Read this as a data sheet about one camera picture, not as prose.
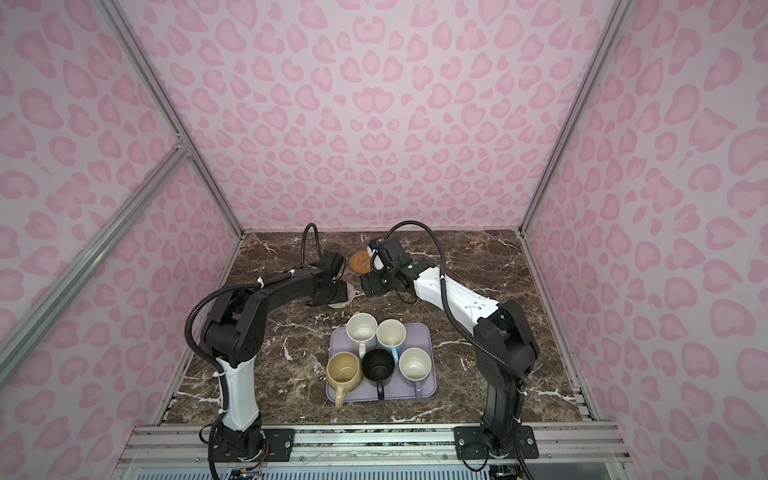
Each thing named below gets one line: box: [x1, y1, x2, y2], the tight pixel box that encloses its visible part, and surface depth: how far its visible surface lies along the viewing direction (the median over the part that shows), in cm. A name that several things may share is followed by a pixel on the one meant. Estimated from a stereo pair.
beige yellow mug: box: [326, 351, 363, 408], surface depth 78 cm
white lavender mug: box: [398, 347, 433, 401], surface depth 82 cm
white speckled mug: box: [346, 312, 378, 359], surface depth 88 cm
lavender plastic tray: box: [326, 323, 437, 403], surface depth 83 cm
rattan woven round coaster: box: [350, 251, 372, 274], surface depth 112 cm
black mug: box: [361, 348, 395, 400], surface depth 80 cm
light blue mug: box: [376, 318, 407, 364], surface depth 85 cm
